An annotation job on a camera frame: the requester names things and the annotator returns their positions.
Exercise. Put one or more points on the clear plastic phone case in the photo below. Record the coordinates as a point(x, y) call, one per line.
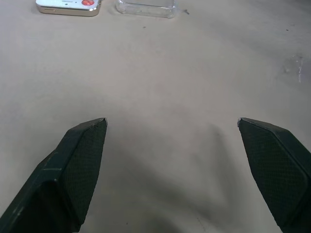
point(145, 8)

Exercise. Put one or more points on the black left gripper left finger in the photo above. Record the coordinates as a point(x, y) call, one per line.
point(60, 179)

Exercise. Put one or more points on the white and gold smartphone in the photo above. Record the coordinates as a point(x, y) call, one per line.
point(65, 6)

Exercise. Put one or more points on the clear tape patch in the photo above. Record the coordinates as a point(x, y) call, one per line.
point(295, 66)

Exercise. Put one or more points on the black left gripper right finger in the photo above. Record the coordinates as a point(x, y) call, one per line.
point(277, 170)

